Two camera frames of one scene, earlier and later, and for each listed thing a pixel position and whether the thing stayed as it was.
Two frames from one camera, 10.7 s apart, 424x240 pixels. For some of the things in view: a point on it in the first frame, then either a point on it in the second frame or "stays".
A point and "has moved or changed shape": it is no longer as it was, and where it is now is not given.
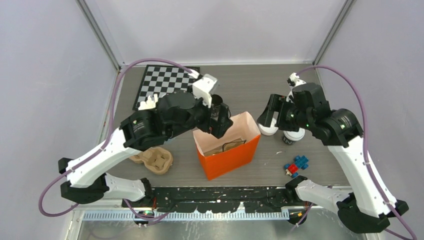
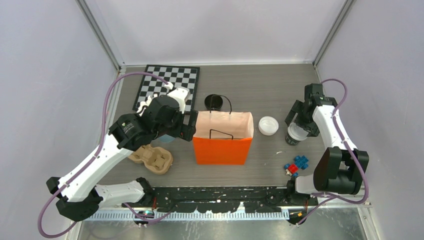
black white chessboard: (160, 79) stays
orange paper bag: (219, 156) has moved or changed shape
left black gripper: (218, 128) → (185, 131)
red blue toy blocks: (292, 169) stays
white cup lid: (268, 130) stays
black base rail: (216, 199) stays
